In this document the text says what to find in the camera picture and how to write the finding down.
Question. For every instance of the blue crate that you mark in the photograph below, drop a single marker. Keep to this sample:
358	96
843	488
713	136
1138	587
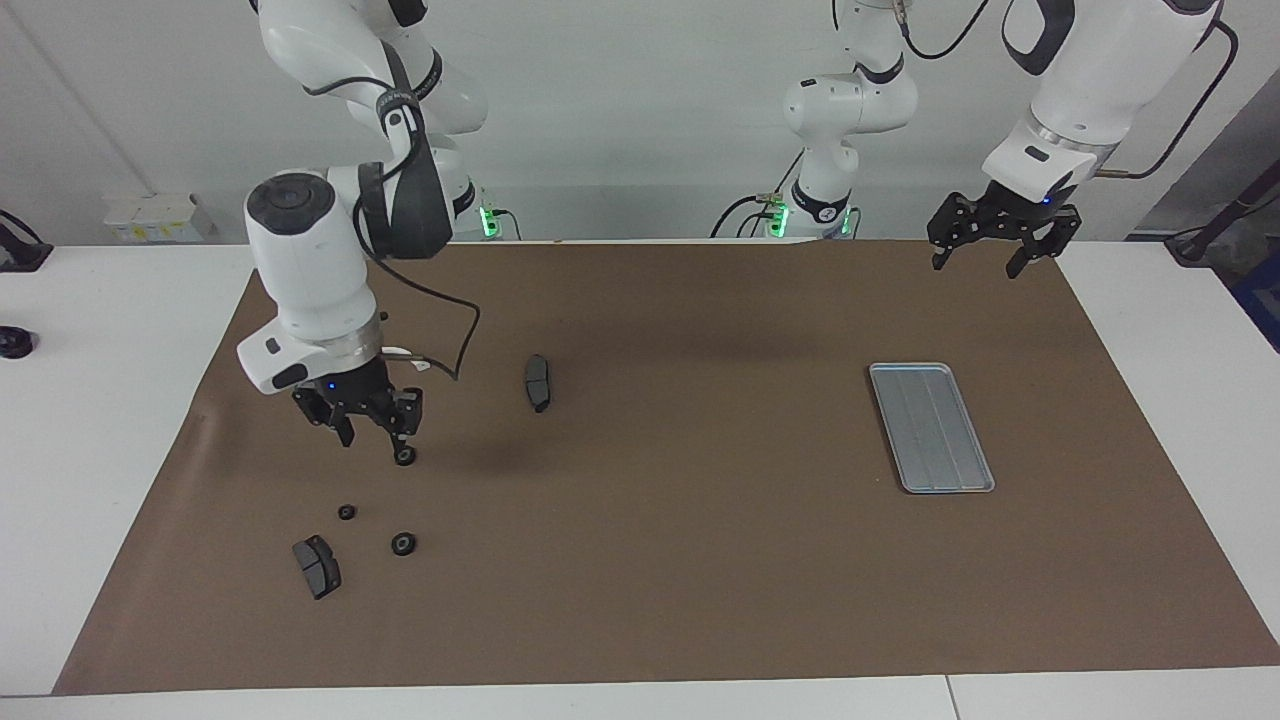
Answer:
1262	300

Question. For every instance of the grey metal tray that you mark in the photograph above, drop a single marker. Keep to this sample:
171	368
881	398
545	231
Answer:
935	430

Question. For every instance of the black stand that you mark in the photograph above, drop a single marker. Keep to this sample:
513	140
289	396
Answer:
1215	225

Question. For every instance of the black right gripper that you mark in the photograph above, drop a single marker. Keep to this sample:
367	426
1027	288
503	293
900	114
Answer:
360	395

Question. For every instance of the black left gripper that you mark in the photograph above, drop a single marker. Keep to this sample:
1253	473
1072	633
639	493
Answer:
1015	212

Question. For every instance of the dark grey brake pad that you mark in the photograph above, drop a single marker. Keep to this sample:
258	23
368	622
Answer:
318	570
538	385

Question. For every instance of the white box with yellow label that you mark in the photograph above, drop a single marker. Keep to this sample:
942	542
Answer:
160	220

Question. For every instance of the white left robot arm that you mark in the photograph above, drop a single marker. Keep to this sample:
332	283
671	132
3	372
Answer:
1100	70

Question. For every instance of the black table clamp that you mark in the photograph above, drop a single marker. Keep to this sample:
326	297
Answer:
18	255

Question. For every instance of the black round knob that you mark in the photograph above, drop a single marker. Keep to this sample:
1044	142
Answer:
14	342

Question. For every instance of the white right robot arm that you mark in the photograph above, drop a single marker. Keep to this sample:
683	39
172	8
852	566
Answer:
310	280

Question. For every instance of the brown table mat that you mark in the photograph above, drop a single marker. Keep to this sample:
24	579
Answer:
700	580

